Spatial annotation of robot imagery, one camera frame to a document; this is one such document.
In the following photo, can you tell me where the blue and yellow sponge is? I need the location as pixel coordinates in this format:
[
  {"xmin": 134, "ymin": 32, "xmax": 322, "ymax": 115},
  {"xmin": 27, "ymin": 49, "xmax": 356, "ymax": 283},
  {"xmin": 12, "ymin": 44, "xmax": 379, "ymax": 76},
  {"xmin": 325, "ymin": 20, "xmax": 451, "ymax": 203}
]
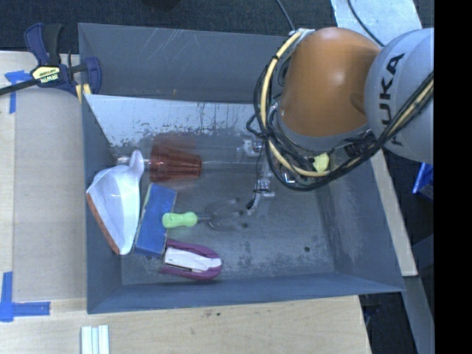
[{"xmin": 133, "ymin": 182, "xmax": 178, "ymax": 257}]

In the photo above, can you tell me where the purple and white stapler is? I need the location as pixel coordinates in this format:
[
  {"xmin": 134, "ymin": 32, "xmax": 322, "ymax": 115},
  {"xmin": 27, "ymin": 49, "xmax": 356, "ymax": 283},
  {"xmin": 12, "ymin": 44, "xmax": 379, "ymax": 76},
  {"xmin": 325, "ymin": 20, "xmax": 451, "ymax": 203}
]
[{"xmin": 159, "ymin": 237, "xmax": 223, "ymax": 282}]

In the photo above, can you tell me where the grey metal bin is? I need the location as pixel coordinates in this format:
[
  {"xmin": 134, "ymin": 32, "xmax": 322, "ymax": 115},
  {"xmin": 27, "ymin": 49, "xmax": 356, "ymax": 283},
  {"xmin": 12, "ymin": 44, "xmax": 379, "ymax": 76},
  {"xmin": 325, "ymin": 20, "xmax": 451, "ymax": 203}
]
[{"xmin": 77, "ymin": 22, "xmax": 407, "ymax": 315}]

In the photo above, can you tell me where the white toy iron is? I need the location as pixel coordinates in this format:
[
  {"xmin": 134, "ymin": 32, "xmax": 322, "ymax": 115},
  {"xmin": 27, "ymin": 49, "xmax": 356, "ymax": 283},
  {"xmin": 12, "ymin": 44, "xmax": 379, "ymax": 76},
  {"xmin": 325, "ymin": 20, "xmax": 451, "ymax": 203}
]
[{"xmin": 85, "ymin": 149, "xmax": 146, "ymax": 256}]

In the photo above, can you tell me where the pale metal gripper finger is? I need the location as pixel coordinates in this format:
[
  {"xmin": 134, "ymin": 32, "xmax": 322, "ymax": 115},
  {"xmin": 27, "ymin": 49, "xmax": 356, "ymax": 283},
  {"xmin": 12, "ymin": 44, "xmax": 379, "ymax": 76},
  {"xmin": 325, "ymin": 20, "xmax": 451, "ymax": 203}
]
[
  {"xmin": 244, "ymin": 177, "xmax": 277, "ymax": 217},
  {"xmin": 237, "ymin": 138, "xmax": 265, "ymax": 162}
]

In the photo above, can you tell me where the green-handled wire whisk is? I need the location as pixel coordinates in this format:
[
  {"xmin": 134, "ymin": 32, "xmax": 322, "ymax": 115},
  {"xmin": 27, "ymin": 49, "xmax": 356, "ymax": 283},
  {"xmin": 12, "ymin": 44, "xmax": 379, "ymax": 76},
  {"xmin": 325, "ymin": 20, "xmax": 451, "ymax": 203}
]
[{"xmin": 161, "ymin": 200, "xmax": 249, "ymax": 232}]

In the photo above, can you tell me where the red translucent plastic cup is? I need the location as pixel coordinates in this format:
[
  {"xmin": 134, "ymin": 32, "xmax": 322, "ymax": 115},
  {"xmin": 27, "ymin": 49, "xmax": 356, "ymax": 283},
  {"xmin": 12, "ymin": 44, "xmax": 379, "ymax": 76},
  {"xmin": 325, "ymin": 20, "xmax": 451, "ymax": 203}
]
[{"xmin": 146, "ymin": 134, "xmax": 204, "ymax": 184}]

